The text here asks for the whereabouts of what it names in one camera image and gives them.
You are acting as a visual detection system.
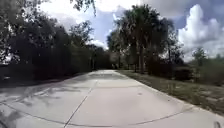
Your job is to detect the clump of palm trees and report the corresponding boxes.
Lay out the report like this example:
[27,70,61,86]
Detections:
[106,3,185,76]

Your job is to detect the green bushes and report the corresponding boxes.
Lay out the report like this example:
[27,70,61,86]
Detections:
[173,46,224,87]

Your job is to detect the pale concrete path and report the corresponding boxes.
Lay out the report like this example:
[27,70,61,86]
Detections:
[0,69,224,128]

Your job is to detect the row of dark trees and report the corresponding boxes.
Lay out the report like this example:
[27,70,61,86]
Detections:
[0,0,114,83]

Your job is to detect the dry grass strip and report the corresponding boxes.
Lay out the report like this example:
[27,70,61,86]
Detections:
[116,69,224,116]

